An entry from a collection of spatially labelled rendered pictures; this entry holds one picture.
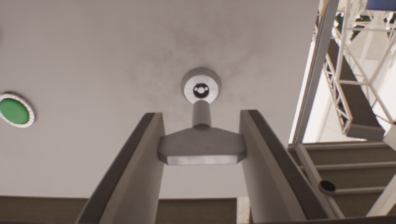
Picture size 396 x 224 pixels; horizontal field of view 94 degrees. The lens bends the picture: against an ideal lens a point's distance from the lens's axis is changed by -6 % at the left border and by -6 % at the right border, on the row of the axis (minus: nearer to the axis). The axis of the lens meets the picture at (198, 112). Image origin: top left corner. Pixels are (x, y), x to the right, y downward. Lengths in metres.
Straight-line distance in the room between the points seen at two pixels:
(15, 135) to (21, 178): 0.05
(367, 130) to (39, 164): 5.63
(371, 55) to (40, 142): 13.13
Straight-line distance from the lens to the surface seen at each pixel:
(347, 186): 6.05
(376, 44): 13.37
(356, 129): 5.58
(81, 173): 0.21
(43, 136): 0.20
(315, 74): 5.12
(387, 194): 1.69
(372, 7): 4.28
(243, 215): 1.37
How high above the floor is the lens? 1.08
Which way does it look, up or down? 29 degrees up
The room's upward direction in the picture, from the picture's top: 178 degrees clockwise
